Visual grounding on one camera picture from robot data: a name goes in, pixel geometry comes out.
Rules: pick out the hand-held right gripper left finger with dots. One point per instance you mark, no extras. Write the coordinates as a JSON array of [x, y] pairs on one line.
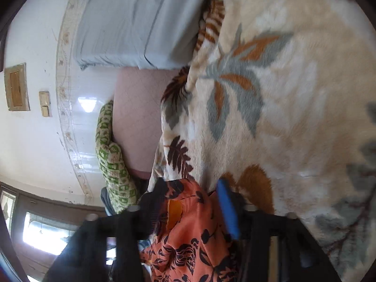
[[126, 235]]

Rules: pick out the stained glass door pane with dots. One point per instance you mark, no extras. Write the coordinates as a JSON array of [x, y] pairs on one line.
[[41, 232]]

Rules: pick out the pink mattress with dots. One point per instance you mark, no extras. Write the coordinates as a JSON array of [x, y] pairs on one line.
[[138, 117]]

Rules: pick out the cream leaf-print blanket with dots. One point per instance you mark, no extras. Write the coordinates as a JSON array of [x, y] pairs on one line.
[[279, 94]]

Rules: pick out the framed wall plaque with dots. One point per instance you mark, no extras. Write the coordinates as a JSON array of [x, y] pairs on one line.
[[17, 87]]

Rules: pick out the blue cloth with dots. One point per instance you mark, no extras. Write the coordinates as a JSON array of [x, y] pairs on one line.
[[107, 202]]

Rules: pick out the green checked pillow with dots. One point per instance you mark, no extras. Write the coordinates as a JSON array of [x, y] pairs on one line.
[[113, 158]]

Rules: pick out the brown wooden door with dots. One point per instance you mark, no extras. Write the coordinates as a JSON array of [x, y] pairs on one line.
[[35, 202]]

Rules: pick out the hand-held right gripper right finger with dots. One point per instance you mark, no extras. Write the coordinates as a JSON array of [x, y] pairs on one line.
[[228, 208]]

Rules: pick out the blue-grey pillow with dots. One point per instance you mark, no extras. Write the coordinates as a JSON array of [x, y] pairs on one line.
[[138, 23]]

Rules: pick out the orange floral garment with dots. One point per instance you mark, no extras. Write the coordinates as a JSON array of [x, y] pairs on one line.
[[188, 241]]

